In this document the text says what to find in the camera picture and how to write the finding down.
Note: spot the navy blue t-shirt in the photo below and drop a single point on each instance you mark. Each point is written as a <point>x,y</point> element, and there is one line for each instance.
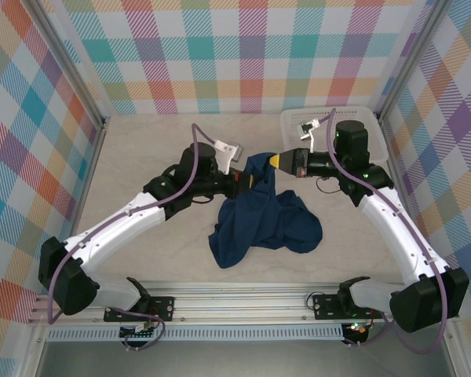
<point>259,220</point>

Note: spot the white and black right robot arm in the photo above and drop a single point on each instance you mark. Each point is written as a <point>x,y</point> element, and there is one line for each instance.
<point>396,235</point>

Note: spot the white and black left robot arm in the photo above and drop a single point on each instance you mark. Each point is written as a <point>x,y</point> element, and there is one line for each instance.
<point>121,220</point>

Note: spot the white perforated plastic basket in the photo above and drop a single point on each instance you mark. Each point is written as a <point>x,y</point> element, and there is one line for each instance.
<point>290,129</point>

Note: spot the grey sheet metal panel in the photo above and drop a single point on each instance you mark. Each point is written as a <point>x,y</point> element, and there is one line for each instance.
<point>239,361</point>

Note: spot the small circuit board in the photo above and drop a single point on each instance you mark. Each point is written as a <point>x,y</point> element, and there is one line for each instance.
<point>139,334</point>
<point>357,330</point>

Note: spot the aluminium frame post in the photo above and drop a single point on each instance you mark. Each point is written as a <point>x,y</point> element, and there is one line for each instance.
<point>413,59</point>
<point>71,66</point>

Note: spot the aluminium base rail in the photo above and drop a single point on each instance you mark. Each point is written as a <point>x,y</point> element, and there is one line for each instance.
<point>239,302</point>

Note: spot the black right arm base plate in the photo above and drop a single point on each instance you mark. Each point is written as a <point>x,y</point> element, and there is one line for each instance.
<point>323,308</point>

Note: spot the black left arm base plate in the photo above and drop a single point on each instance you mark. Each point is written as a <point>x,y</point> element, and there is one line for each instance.
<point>165,308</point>

